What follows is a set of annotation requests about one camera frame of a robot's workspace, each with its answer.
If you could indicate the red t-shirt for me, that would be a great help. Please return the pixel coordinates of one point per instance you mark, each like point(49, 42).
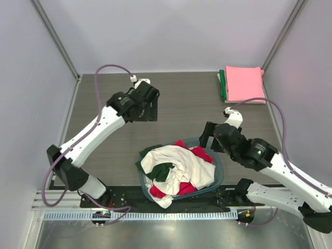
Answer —
point(201, 154)

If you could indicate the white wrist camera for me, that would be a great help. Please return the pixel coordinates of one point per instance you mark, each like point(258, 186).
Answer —
point(233, 117)
point(136, 81)

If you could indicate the slotted grey cable duct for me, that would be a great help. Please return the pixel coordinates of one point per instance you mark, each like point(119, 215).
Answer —
point(108, 216)

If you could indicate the white and green t-shirt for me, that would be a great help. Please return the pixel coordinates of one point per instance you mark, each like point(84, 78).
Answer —
point(179, 168)

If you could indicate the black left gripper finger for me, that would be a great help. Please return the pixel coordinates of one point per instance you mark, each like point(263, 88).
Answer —
point(137, 114)
point(152, 111)

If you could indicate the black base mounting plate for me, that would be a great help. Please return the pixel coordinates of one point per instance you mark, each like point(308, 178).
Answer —
point(151, 198)

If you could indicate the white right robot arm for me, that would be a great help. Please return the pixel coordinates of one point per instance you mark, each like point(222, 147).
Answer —
point(307, 198)

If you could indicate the left aluminium corner post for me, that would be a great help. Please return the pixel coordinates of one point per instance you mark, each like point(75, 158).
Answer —
point(54, 36)

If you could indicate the blue plastic laundry basket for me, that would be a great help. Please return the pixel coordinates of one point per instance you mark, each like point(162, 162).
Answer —
point(167, 166)

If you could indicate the aluminium corner post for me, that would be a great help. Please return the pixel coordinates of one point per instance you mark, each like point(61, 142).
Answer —
point(295, 12)
point(54, 36)

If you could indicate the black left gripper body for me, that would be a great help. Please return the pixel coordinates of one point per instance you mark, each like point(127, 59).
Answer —
point(153, 98)

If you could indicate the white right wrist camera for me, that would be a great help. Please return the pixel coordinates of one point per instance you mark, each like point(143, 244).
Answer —
point(233, 117)

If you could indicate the right aluminium corner post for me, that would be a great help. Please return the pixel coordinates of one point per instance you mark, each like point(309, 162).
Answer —
point(295, 12)

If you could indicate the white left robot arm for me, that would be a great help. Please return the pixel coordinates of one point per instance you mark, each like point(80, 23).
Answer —
point(67, 160)

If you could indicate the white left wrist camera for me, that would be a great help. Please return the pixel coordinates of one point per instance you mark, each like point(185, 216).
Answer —
point(136, 81)

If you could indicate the folded green t-shirt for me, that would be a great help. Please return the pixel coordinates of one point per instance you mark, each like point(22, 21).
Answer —
point(223, 84)

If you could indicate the folded pink t-shirt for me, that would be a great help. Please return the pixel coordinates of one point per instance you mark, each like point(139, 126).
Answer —
point(243, 83)

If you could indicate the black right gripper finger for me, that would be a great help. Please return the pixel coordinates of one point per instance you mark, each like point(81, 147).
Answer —
point(207, 132)
point(216, 147)

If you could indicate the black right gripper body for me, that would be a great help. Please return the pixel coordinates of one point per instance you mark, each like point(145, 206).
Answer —
point(231, 153)

